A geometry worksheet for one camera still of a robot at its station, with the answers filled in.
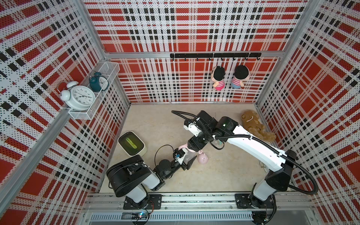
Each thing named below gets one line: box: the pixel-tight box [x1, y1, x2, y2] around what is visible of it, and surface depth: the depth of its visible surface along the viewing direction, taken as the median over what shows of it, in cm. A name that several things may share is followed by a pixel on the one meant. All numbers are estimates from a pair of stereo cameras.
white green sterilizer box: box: [117, 130, 148, 157], surface depth 93 cm
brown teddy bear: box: [241, 109, 277, 143], surface depth 100 cm
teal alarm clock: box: [88, 71, 109, 93], surface depth 73 cm
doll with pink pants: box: [211, 66, 226, 91], surface depth 99 cm
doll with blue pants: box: [230, 64, 250, 90], surface depth 97 cm
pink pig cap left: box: [196, 152, 209, 165], surface depth 88 cm
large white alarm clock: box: [57, 80, 97, 113], surface depth 63 cm
